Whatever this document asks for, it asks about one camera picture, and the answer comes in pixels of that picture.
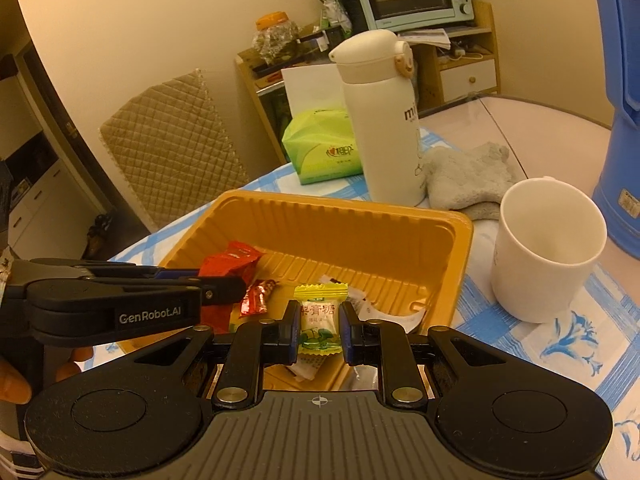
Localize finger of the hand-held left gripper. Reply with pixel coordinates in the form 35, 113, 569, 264
30, 258, 203, 282
26, 278, 247, 307

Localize white papers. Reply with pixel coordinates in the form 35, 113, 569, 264
398, 29, 452, 52

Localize white mug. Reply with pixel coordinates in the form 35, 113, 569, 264
490, 176, 609, 324

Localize silver green open wrapper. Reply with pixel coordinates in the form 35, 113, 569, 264
286, 359, 382, 392

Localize green tissue pack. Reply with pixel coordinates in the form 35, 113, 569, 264
281, 62, 365, 187

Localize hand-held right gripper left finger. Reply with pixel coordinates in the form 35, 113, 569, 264
125, 301, 302, 408

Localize person's left hand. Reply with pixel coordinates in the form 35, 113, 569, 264
0, 346, 95, 405

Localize jar with orange lid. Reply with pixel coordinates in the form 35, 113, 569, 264
251, 11, 302, 65

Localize blue thermos jug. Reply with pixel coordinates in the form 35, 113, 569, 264
589, 0, 640, 254

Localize small clear packet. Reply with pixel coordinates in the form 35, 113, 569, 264
320, 274, 427, 333

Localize grey cloth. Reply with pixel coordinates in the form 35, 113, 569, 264
421, 142, 524, 222

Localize yellow green candy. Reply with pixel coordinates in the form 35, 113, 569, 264
293, 282, 349, 357

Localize small red candy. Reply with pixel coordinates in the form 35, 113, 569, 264
240, 279, 279, 317

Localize white thermos bottle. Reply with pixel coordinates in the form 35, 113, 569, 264
329, 29, 429, 207

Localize orange plastic tray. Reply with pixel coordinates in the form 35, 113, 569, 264
117, 189, 474, 392

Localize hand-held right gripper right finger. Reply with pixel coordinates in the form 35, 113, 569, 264
339, 304, 508, 407

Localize large red snack packet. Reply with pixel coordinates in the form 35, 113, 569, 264
197, 241, 264, 335

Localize beige quilted chair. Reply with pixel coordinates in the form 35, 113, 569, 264
98, 69, 251, 234

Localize wooden shelf unit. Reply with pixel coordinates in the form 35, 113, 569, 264
235, 1, 501, 165

